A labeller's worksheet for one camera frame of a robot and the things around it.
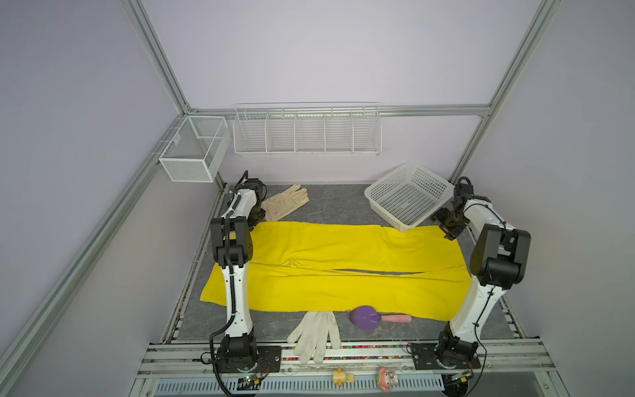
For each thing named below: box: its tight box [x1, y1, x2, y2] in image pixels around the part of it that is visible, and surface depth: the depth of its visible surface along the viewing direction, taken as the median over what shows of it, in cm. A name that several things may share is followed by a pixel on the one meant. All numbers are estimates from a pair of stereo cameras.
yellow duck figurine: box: [332, 367, 355, 388], surface depth 70 cm
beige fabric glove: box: [261, 182, 310, 222], surface depth 116 cm
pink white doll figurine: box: [376, 367, 399, 394], surface depth 69 cm
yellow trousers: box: [200, 220, 472, 321], surface depth 94 cm
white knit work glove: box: [286, 310, 342, 365], surface depth 80 cm
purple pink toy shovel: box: [348, 306, 413, 331], surface depth 82 cm
